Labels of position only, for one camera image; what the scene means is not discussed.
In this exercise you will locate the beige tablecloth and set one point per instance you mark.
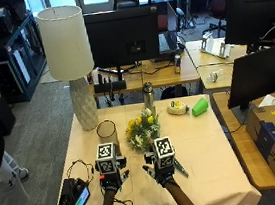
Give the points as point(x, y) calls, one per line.
point(198, 162)

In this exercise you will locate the steel water bottle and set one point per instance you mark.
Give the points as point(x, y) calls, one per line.
point(149, 97)

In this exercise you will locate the black and red office chair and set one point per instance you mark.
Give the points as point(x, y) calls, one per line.
point(218, 3)

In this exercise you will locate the black power strip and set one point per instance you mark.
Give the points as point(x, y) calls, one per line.
point(110, 86)

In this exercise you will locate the silver drink can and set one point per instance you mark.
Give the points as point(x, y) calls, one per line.
point(177, 64)

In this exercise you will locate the dark blue shelf cabinet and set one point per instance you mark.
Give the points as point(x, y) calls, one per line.
point(11, 61)

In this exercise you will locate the small white gadget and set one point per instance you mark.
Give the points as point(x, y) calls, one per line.
point(213, 77)

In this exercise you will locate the white marker cube right glove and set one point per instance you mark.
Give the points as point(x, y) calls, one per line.
point(163, 152)

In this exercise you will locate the white desk stand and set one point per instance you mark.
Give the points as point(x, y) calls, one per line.
point(216, 46)

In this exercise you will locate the white marker cube left glove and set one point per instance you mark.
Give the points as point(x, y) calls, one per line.
point(105, 158)

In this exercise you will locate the person's right hand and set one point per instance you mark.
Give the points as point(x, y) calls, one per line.
point(164, 175)

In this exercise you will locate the person's left hand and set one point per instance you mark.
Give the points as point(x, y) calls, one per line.
point(111, 182)

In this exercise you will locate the white paper sheet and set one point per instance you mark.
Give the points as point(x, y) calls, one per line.
point(270, 100)

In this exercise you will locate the open black laptop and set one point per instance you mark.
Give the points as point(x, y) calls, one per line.
point(168, 33)

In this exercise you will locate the black computer monitor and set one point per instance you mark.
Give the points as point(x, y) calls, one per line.
point(254, 17)
point(122, 37)
point(260, 74)

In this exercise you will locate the white and yellow tape roll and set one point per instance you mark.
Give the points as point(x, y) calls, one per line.
point(177, 108)

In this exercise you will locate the yellow and white flower bouquet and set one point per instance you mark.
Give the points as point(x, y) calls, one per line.
point(143, 132)

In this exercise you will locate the green plastic cup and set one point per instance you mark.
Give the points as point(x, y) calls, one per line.
point(200, 107)

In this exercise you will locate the white marker cube glove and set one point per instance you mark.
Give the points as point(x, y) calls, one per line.
point(105, 158)
point(163, 152)

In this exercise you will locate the clear glass cylinder vase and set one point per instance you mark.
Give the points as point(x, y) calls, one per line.
point(107, 134)

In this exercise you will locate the white table lamp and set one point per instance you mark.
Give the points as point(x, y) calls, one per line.
point(67, 47)

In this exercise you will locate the wooden desk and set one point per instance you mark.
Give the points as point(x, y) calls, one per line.
point(154, 77)
point(248, 156)
point(216, 64)

